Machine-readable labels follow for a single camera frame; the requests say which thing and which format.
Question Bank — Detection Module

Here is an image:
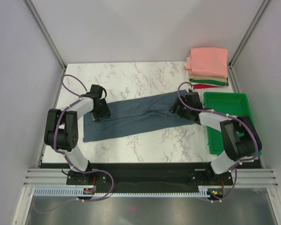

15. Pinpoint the left aluminium frame post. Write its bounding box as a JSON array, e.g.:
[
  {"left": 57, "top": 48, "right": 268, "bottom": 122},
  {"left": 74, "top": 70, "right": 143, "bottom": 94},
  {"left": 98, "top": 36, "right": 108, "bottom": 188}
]
[{"left": 23, "top": 0, "right": 67, "bottom": 71}]

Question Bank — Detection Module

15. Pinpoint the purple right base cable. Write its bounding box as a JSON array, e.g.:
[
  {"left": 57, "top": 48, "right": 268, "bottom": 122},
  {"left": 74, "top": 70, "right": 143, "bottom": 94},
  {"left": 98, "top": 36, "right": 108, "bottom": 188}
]
[{"left": 207, "top": 168, "right": 238, "bottom": 203}]

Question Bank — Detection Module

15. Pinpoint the green plastic tray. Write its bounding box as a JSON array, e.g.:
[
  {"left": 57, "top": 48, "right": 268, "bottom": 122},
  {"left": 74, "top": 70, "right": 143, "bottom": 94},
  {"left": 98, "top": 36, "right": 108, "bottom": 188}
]
[{"left": 203, "top": 92, "right": 253, "bottom": 155}]

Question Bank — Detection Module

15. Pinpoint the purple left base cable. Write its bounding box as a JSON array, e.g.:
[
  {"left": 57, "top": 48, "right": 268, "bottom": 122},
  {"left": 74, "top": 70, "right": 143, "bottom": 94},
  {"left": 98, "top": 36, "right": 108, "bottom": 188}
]
[{"left": 32, "top": 169, "right": 115, "bottom": 214}]

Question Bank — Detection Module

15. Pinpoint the aluminium frame post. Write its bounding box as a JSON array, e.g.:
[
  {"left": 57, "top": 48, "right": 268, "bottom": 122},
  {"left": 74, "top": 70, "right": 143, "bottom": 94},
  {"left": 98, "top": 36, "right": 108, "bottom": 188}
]
[
  {"left": 23, "top": 0, "right": 67, "bottom": 71},
  {"left": 229, "top": 0, "right": 274, "bottom": 69}
]

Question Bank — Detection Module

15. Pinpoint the folded green t-shirt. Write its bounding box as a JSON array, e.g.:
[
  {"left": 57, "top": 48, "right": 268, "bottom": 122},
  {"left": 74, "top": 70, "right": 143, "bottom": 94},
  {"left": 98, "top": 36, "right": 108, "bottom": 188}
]
[{"left": 189, "top": 79, "right": 229, "bottom": 87}]

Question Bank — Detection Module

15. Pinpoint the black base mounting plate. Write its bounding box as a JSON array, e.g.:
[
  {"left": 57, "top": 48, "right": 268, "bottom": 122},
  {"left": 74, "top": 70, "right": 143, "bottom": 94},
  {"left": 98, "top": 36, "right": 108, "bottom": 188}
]
[{"left": 67, "top": 162, "right": 233, "bottom": 186}]

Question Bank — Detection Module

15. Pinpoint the blue-grey t-shirt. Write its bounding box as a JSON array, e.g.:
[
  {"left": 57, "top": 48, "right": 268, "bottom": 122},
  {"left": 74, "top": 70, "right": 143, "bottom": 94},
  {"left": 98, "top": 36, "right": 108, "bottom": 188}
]
[{"left": 83, "top": 91, "right": 194, "bottom": 143}]

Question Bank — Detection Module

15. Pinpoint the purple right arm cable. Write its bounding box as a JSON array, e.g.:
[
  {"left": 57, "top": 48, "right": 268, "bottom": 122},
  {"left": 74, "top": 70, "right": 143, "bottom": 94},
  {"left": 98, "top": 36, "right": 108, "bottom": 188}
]
[{"left": 177, "top": 82, "right": 259, "bottom": 173}]

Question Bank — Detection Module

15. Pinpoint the folded salmon pink t-shirt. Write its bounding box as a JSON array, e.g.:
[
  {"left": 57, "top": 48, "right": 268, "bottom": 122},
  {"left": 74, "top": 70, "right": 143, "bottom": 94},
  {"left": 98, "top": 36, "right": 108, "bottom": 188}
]
[{"left": 185, "top": 47, "right": 228, "bottom": 79}]

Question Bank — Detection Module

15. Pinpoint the folded red t-shirt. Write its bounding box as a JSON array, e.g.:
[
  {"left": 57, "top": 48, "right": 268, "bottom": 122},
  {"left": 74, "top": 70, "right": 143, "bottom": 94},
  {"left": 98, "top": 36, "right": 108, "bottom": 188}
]
[{"left": 192, "top": 83, "right": 229, "bottom": 90}]

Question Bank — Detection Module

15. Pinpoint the right aluminium frame post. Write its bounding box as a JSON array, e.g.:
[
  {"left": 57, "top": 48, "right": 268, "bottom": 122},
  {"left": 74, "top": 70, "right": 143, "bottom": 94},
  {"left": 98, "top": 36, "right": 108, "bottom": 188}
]
[{"left": 229, "top": 0, "right": 274, "bottom": 69}]

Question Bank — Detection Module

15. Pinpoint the white slotted cable duct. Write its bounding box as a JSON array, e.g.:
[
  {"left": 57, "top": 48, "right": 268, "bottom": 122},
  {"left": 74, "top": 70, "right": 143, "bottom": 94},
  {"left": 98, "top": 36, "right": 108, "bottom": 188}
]
[{"left": 33, "top": 187, "right": 210, "bottom": 198}]

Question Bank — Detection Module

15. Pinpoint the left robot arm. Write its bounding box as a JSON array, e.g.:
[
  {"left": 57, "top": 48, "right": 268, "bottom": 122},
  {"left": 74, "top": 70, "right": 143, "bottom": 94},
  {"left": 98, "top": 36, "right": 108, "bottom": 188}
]
[{"left": 44, "top": 84, "right": 111, "bottom": 184}]

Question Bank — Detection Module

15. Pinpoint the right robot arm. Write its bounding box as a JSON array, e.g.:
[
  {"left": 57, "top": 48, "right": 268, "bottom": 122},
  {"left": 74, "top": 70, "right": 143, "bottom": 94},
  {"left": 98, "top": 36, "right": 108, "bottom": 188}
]
[{"left": 170, "top": 91, "right": 262, "bottom": 185}]

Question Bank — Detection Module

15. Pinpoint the folded beige t-shirt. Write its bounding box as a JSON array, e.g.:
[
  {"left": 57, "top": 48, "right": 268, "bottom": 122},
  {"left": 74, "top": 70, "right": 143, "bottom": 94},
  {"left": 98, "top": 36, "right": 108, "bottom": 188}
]
[{"left": 188, "top": 72, "right": 228, "bottom": 82}]

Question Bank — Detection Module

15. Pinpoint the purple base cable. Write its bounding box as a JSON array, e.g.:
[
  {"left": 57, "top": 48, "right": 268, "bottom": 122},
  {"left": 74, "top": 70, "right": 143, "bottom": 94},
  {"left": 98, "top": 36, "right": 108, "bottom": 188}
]
[
  {"left": 32, "top": 169, "right": 115, "bottom": 214},
  {"left": 207, "top": 168, "right": 238, "bottom": 203}
]

